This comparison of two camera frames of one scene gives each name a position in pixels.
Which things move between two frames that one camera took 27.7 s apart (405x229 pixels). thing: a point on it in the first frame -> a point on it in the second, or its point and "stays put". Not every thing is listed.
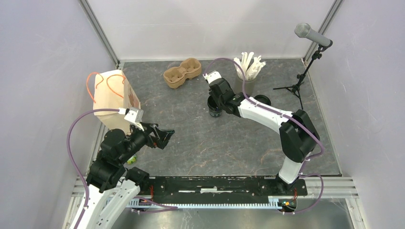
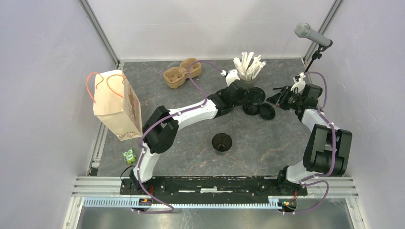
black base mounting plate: [286, 194] stays put
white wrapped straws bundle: [250, 72] stays put
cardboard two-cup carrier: [175, 77] stays put
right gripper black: [213, 94] -> [280, 98]
